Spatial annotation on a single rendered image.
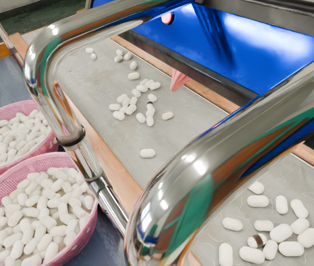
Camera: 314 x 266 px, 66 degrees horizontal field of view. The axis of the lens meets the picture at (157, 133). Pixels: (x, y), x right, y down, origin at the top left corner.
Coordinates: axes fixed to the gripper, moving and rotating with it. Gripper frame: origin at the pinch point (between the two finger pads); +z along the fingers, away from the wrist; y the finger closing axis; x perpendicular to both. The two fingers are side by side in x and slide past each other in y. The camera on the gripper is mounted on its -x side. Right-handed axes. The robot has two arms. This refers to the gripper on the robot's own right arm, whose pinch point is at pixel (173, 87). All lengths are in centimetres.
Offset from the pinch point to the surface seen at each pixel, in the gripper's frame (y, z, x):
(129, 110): -1.9, 11.3, -8.2
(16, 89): -58, 36, -18
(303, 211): 43.0, 4.5, -2.8
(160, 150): 14.1, 13.3, -7.7
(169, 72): -10.4, -3.3, 5.7
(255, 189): 35.3, 6.6, -4.2
